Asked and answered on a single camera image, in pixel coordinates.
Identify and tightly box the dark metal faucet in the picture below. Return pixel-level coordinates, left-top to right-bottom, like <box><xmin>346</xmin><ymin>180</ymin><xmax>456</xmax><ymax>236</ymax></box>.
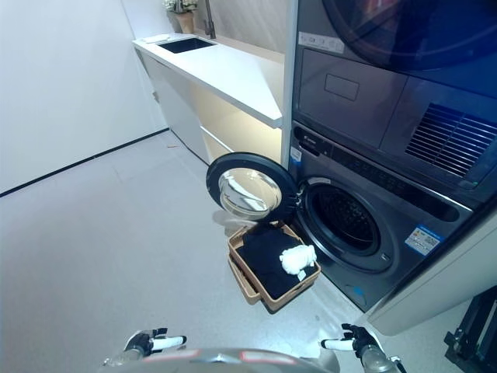
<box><xmin>203</xmin><ymin>0</ymin><xmax>217</xmax><ymax>40</ymax></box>

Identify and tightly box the blue white energy label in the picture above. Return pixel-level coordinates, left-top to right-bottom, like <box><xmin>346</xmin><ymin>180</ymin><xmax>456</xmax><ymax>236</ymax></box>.
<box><xmin>404</xmin><ymin>225</ymin><xmax>441</xmax><ymax>256</ymax></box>

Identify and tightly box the round glass washer door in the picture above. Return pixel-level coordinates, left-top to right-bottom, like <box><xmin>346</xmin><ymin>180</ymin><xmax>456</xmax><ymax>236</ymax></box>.
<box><xmin>205</xmin><ymin>152</ymin><xmax>304</xmax><ymax>224</ymax></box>

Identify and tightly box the white garment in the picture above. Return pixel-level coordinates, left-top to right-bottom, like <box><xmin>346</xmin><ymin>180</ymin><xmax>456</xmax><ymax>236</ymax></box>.
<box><xmin>279</xmin><ymin>244</ymin><xmax>318</xmax><ymax>277</ymax></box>

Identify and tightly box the white dryer label strip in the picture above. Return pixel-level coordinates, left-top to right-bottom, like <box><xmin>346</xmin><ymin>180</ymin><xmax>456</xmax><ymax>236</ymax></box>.
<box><xmin>298</xmin><ymin>32</ymin><xmax>346</xmax><ymax>54</ymax></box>

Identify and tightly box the woven tan laundry basket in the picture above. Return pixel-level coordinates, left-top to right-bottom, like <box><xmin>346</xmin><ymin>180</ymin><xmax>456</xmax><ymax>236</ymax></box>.
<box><xmin>227</xmin><ymin>219</ymin><xmax>322</xmax><ymax>315</ymax></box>

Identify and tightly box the potted plant in tan pot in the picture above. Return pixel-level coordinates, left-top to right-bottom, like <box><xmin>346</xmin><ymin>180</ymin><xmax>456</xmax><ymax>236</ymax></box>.
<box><xmin>162</xmin><ymin>0</ymin><xmax>200</xmax><ymax>35</ymax></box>

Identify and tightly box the grey stacked dryer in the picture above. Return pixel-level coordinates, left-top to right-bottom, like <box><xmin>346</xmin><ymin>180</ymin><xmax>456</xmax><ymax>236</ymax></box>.
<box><xmin>290</xmin><ymin>0</ymin><xmax>497</xmax><ymax>211</ymax></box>

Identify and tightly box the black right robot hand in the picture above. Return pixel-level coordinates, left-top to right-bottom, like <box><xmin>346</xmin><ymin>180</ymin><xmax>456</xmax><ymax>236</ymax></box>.
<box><xmin>320</xmin><ymin>323</ymin><xmax>381</xmax><ymax>355</ymax></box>

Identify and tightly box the black garment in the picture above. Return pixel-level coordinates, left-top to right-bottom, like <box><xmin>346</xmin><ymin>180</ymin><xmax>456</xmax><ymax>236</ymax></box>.
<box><xmin>236</xmin><ymin>228</ymin><xmax>318</xmax><ymax>301</ymax></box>

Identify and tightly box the grey front-load washing machine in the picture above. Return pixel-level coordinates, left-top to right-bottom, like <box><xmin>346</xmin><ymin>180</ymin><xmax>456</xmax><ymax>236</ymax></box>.
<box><xmin>285</xmin><ymin>120</ymin><xmax>475</xmax><ymax>314</ymax></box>

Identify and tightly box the silver robot torso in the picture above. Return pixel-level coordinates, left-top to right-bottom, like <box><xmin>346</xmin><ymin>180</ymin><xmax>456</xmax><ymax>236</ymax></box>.
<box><xmin>103</xmin><ymin>347</ymin><xmax>339</xmax><ymax>373</ymax></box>

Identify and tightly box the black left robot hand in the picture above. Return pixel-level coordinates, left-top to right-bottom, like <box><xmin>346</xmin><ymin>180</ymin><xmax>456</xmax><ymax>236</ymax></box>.
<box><xmin>124</xmin><ymin>328</ymin><xmax>188</xmax><ymax>355</ymax></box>

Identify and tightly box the white counter cabinet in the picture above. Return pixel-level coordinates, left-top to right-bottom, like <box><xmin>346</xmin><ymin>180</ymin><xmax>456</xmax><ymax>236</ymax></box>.
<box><xmin>132</xmin><ymin>33</ymin><xmax>287</xmax><ymax>166</ymax></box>

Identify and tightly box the black metal stand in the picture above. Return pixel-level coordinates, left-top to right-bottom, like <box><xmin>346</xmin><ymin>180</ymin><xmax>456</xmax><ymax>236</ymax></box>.
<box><xmin>443</xmin><ymin>285</ymin><xmax>497</xmax><ymax>373</ymax></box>

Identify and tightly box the black recessed sink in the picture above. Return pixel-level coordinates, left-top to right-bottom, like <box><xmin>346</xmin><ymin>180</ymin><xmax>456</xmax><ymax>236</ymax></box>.
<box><xmin>155</xmin><ymin>37</ymin><xmax>219</xmax><ymax>55</ymax></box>

